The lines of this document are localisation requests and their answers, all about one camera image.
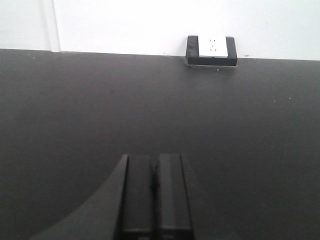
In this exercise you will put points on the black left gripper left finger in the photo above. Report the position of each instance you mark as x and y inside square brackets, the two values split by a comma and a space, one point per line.
[121, 209]

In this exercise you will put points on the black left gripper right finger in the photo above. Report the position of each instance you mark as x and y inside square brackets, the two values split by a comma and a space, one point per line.
[182, 208]

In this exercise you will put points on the black white power socket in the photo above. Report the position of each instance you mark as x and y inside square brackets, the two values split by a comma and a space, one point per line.
[214, 50]

